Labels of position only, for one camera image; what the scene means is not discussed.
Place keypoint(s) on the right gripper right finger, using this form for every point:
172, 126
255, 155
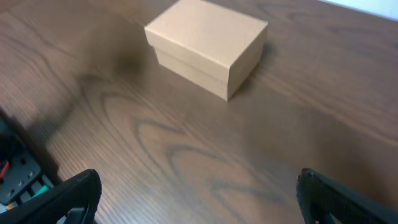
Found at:
323, 200

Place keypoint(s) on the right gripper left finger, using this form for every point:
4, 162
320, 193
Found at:
76, 198

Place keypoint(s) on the brown cardboard box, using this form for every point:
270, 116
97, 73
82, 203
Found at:
212, 46

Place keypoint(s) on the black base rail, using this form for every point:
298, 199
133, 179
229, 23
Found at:
23, 175

